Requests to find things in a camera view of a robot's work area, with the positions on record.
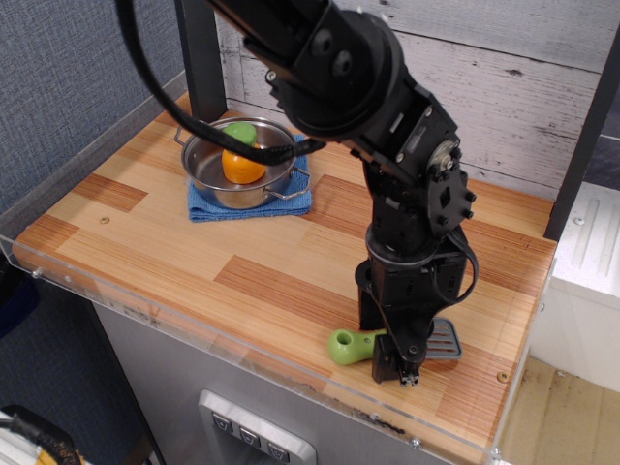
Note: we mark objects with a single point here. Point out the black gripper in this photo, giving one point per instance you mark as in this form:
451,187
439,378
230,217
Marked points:
404,301

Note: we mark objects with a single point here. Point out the green handled grey spatula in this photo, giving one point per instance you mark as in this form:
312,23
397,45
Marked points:
346,347

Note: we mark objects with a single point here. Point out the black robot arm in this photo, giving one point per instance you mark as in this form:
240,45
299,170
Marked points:
341,76

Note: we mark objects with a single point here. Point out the orange toy carrot green top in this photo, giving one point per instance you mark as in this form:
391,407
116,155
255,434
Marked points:
237,169

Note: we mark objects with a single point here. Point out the silver button control panel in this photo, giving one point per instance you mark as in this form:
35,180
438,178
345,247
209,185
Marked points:
248,438

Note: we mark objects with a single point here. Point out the blue folded cloth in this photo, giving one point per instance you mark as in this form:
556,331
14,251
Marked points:
283,190

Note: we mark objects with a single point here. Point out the stainless steel pot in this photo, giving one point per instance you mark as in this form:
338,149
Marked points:
269,134

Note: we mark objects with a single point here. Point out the white aluminium rail block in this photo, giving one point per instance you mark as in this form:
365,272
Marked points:
577,327

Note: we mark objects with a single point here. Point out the black vertical post right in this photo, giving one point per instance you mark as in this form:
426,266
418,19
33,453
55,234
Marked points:
586,143

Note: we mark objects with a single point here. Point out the black vertical post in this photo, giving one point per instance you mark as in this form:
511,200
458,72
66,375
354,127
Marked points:
201,56
586,143

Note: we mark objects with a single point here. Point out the black vertical post left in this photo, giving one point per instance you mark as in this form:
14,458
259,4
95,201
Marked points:
201,56

